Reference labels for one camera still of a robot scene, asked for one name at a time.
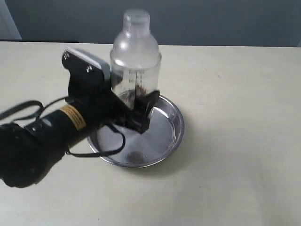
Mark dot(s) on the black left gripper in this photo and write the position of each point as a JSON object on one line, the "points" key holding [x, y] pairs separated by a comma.
{"points": [[88, 86]]}

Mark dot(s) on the clear plastic shaker bottle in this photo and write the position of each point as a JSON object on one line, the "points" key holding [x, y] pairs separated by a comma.
{"points": [[135, 58]]}

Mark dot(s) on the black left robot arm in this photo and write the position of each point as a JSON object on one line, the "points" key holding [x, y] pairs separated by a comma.
{"points": [[28, 153]]}

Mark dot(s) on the round stainless steel plate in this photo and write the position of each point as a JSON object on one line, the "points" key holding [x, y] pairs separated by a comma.
{"points": [[156, 144]]}

